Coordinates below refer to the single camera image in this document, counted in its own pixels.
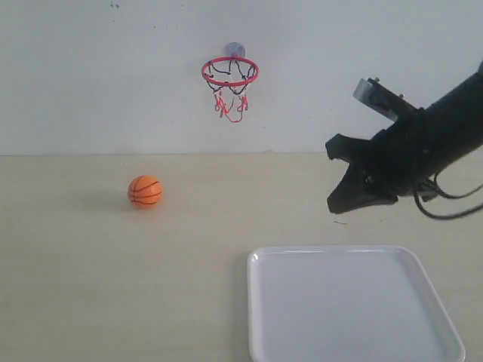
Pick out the small orange toy basketball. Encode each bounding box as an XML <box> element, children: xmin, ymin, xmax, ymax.
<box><xmin>128</xmin><ymin>175</ymin><xmax>162</xmax><ymax>208</ymax></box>

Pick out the white rectangular plastic tray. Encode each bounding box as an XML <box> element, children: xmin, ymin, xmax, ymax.
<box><xmin>247</xmin><ymin>245</ymin><xmax>466</xmax><ymax>361</ymax></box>

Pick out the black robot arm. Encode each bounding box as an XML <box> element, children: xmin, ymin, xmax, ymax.
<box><xmin>325</xmin><ymin>70</ymin><xmax>482</xmax><ymax>220</ymax></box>

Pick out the clear suction cup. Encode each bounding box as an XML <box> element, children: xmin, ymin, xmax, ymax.
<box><xmin>225</xmin><ymin>41</ymin><xmax>246</xmax><ymax>58</ymax></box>

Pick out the black cable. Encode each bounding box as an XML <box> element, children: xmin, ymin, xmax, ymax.
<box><xmin>413</xmin><ymin>171</ymin><xmax>483</xmax><ymax>222</ymax></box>

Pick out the red mini basketball hoop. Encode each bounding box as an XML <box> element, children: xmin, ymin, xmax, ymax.
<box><xmin>201</xmin><ymin>55</ymin><xmax>260</xmax><ymax>124</ymax></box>

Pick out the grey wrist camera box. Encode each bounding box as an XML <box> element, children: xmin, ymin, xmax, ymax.
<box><xmin>352</xmin><ymin>78</ymin><xmax>417</xmax><ymax>122</ymax></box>

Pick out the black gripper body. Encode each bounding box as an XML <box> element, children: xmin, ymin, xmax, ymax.
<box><xmin>350</xmin><ymin>107</ymin><xmax>441</xmax><ymax>198</ymax></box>

